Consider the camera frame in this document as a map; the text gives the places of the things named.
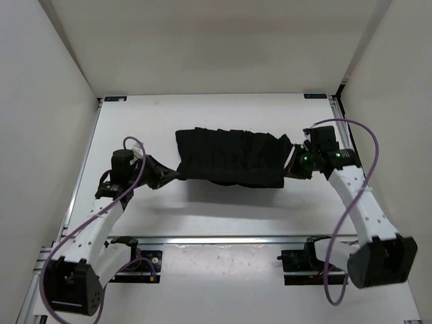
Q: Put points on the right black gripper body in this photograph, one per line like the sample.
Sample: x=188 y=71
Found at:
x=303 y=163

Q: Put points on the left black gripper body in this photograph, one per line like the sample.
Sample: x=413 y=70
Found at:
x=136 y=171

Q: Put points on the black skirt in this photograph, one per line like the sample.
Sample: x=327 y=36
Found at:
x=233 y=157

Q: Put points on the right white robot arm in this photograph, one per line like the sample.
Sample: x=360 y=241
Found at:
x=383 y=256

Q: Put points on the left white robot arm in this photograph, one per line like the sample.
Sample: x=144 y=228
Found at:
x=75 y=275

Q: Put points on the right blue label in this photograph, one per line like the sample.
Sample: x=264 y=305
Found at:
x=315 y=96

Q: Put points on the blue label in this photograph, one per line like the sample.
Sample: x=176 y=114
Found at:
x=315 y=96
x=115 y=98

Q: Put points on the left blue label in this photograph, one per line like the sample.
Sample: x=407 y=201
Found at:
x=115 y=98

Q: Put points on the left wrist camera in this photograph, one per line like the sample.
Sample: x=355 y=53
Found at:
x=123 y=163

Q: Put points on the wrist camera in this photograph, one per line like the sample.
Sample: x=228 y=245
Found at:
x=321 y=139
x=123 y=163

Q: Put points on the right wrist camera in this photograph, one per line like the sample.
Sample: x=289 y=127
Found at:
x=321 y=139

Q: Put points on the aluminium front rail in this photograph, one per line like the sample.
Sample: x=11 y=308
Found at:
x=220 y=240

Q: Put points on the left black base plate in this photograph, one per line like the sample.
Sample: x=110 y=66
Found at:
x=142 y=272

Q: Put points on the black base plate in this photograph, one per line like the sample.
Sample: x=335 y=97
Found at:
x=301 y=267
x=142 y=272

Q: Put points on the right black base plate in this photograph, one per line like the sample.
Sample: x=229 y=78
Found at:
x=301 y=267

